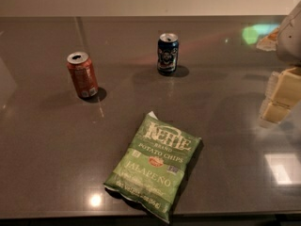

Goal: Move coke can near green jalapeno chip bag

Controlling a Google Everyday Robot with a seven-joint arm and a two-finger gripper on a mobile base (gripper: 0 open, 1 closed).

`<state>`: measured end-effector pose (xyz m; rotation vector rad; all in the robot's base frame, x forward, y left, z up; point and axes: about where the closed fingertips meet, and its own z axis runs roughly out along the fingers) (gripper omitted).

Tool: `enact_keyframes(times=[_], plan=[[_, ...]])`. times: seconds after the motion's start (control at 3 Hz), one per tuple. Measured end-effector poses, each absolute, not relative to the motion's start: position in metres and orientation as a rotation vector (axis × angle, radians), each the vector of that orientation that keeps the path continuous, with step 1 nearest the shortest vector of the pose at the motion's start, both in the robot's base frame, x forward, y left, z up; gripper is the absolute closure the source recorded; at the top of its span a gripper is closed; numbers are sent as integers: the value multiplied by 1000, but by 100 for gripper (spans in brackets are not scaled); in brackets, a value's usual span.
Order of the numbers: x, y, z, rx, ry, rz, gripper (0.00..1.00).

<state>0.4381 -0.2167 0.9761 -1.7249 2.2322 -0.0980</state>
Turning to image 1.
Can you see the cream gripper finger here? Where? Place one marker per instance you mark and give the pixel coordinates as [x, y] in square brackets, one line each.
[282, 94]

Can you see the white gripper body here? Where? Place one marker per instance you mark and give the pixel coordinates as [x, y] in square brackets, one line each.
[291, 38]

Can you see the red coke can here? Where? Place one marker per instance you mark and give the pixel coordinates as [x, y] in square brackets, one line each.
[82, 74]

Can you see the blue pepsi can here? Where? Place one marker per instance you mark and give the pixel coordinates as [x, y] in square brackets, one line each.
[167, 51]

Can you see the green jalapeno chip bag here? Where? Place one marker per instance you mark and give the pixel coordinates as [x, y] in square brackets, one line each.
[153, 167]

